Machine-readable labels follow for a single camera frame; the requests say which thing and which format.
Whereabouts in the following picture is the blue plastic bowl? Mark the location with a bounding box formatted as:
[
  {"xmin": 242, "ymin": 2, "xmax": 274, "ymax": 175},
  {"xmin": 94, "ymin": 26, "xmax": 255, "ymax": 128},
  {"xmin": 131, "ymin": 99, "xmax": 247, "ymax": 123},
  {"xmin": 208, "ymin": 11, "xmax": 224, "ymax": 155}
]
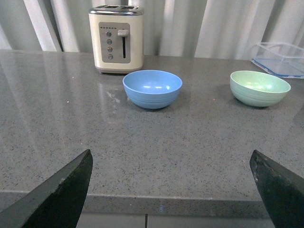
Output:
[{"xmin": 123, "ymin": 70, "xmax": 183, "ymax": 109}]

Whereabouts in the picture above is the white pleated curtain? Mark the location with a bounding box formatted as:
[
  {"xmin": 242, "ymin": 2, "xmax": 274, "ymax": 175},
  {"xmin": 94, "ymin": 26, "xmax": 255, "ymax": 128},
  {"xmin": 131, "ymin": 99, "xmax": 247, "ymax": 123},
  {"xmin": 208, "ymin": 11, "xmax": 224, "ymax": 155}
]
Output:
[{"xmin": 0, "ymin": 0, "xmax": 304, "ymax": 59}]

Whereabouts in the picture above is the cream two-slot toaster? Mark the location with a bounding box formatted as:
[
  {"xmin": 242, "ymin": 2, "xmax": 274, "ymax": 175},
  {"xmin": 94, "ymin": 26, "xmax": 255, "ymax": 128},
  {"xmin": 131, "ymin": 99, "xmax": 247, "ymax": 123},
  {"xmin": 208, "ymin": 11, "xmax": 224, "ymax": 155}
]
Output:
[{"xmin": 88, "ymin": 5, "xmax": 144, "ymax": 74}]

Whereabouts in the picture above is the clear plastic food container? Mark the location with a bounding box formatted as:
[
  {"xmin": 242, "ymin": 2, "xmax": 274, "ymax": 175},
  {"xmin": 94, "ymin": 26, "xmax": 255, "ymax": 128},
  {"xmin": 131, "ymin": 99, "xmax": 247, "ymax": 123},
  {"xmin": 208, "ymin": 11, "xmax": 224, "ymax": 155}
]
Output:
[{"xmin": 250, "ymin": 42, "xmax": 304, "ymax": 79}]

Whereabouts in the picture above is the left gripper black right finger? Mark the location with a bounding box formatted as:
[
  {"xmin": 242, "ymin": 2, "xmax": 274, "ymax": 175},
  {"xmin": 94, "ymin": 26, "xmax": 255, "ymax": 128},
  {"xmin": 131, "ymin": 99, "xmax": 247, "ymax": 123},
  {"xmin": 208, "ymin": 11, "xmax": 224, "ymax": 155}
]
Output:
[{"xmin": 249, "ymin": 150, "xmax": 304, "ymax": 228}]

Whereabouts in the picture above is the green plastic bowl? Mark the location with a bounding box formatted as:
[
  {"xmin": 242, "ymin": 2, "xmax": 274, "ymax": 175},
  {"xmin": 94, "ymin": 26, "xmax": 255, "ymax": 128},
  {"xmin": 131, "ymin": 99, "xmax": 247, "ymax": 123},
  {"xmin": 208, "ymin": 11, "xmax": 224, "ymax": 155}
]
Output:
[{"xmin": 230, "ymin": 70, "xmax": 291, "ymax": 107}]

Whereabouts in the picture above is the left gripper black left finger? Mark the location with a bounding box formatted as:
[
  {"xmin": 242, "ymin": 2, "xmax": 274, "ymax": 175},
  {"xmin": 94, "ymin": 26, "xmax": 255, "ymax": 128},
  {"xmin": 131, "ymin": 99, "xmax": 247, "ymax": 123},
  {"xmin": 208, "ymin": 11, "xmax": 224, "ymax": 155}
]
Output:
[{"xmin": 0, "ymin": 149, "xmax": 93, "ymax": 228}]

